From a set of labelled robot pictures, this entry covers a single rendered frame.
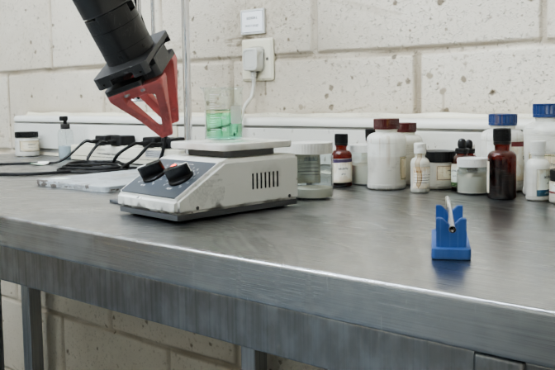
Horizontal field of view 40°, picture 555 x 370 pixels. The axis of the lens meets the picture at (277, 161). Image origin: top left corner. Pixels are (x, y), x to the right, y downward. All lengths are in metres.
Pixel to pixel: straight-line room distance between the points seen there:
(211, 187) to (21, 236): 0.24
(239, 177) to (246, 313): 0.23
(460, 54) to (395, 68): 0.13
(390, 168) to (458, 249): 0.50
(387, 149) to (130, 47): 0.48
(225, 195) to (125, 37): 0.23
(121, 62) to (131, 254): 0.21
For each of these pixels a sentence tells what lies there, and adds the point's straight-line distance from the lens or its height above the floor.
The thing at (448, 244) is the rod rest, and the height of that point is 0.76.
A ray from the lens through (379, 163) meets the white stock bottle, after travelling 1.17.
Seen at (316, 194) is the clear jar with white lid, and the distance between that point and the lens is 1.06.
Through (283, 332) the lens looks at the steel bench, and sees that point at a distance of 0.73.
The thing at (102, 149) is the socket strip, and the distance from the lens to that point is 1.81.
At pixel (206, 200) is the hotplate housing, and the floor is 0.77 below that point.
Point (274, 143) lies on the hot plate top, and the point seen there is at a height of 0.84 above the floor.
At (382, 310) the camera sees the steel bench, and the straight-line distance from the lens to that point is 0.61.
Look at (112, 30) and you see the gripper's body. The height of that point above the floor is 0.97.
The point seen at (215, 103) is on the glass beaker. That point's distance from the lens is 0.96.
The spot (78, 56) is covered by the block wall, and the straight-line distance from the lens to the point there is 2.06.
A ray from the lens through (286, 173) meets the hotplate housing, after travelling 0.99.
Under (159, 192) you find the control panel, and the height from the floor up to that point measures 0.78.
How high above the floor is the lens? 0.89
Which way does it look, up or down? 5 degrees down
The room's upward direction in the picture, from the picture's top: 1 degrees counter-clockwise
